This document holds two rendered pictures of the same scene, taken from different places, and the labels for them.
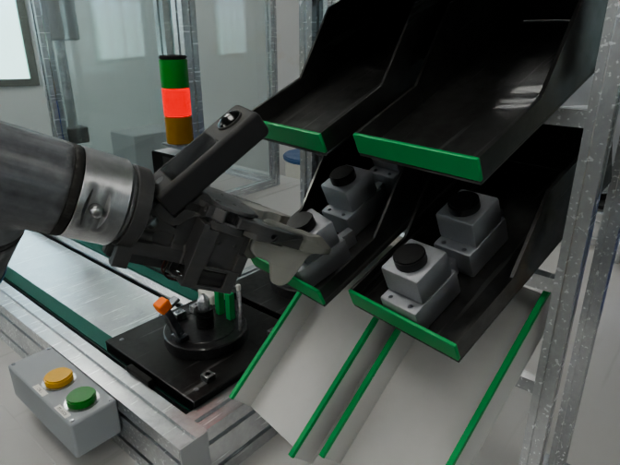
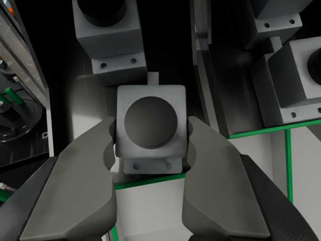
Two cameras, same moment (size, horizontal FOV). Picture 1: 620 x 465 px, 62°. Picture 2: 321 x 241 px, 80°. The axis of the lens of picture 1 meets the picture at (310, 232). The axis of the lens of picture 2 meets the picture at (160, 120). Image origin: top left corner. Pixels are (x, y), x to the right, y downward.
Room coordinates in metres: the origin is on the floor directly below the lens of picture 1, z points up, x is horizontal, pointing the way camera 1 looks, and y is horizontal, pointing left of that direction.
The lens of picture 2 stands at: (0.47, 0.06, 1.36)
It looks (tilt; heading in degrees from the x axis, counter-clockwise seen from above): 55 degrees down; 305
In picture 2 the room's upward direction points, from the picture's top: 6 degrees counter-clockwise
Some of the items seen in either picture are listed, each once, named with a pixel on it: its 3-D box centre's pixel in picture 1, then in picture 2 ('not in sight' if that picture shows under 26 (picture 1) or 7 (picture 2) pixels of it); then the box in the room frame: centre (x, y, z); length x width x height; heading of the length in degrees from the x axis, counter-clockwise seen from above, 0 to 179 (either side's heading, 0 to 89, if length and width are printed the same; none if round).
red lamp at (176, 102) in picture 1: (176, 101); not in sight; (0.97, 0.24, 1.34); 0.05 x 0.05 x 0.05
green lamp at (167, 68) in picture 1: (173, 73); not in sight; (0.97, 0.24, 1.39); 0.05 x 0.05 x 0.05
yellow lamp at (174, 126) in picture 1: (179, 128); not in sight; (0.97, 0.24, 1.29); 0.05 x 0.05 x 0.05
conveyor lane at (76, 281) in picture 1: (127, 304); not in sight; (0.97, 0.39, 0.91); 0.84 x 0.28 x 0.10; 50
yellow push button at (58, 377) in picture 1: (59, 379); not in sight; (0.64, 0.38, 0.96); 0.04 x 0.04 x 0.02
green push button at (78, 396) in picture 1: (81, 399); not in sight; (0.60, 0.33, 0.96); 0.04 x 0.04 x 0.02
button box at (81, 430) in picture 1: (63, 396); not in sight; (0.64, 0.38, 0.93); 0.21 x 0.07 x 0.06; 50
